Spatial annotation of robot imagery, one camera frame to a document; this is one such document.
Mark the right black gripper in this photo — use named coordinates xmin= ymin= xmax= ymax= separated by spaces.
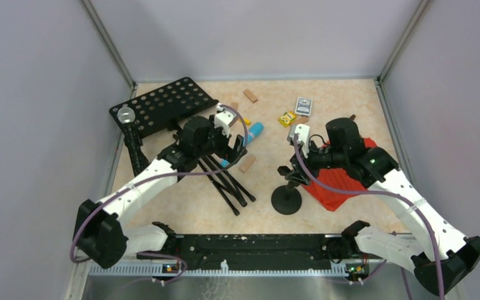
xmin=285 ymin=137 xmax=347 ymax=186

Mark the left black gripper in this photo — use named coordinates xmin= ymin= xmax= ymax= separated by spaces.
xmin=195 ymin=115 xmax=247 ymax=164

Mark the black round-base microphone stand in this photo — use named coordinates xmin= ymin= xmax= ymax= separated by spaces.
xmin=271 ymin=166 xmax=302 ymax=216

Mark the blue toy microphone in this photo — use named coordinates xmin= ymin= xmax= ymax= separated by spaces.
xmin=221 ymin=119 xmax=264 ymax=169

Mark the red sheet music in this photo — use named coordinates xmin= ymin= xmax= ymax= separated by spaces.
xmin=302 ymin=137 xmax=379 ymax=213

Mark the black music stand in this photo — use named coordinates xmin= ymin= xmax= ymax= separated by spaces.
xmin=109 ymin=76 xmax=258 ymax=217

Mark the black silver-head microphone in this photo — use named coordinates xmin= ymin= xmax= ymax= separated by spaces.
xmin=117 ymin=107 xmax=149 ymax=176

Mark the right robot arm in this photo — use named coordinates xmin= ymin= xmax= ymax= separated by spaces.
xmin=279 ymin=117 xmax=480 ymax=299

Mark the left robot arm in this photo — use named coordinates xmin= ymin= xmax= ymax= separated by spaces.
xmin=69 ymin=111 xmax=249 ymax=269

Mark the light wooden block front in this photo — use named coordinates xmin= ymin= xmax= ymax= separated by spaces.
xmin=239 ymin=154 xmax=256 ymax=173

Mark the wooden block near card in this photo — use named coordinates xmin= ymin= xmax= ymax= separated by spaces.
xmin=294 ymin=116 xmax=309 ymax=125

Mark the yellow toy block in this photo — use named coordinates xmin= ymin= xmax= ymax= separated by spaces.
xmin=278 ymin=111 xmax=297 ymax=128

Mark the blue playing card box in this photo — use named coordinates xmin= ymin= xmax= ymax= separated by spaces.
xmin=294 ymin=97 xmax=313 ymax=117

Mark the light wooden block back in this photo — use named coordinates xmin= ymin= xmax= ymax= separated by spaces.
xmin=243 ymin=89 xmax=258 ymax=103

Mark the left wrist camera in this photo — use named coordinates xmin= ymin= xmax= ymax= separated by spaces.
xmin=213 ymin=103 xmax=236 ymax=138

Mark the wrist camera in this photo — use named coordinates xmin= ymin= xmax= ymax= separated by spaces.
xmin=287 ymin=124 xmax=310 ymax=158
xmin=213 ymin=103 xmax=236 ymax=138

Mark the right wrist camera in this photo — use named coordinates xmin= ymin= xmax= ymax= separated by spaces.
xmin=287 ymin=124 xmax=310 ymax=158

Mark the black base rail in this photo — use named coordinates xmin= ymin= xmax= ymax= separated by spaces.
xmin=160 ymin=234 xmax=372 ymax=274

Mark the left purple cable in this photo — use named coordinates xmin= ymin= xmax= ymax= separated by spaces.
xmin=69 ymin=103 xmax=250 ymax=286

